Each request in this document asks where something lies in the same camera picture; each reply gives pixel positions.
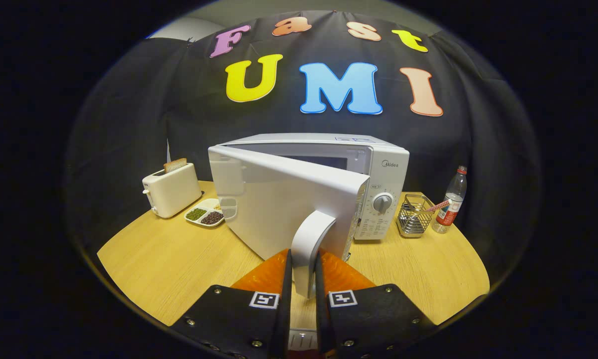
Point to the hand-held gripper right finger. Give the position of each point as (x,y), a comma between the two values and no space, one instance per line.
(321,309)

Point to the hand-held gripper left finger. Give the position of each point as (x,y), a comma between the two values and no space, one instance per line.
(285,309)

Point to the white toaster oven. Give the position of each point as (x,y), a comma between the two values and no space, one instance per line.
(279,209)

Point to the cream toaster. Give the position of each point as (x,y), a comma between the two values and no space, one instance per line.
(174,192)

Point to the small white tray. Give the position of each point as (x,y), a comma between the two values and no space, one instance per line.
(302,340)

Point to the divided white bean dish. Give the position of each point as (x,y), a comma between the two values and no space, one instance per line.
(204,214)

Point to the clear plastic water bottle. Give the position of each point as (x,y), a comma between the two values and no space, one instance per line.
(451,199)

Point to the toasted bread slice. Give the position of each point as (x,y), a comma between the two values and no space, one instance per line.
(175,165)

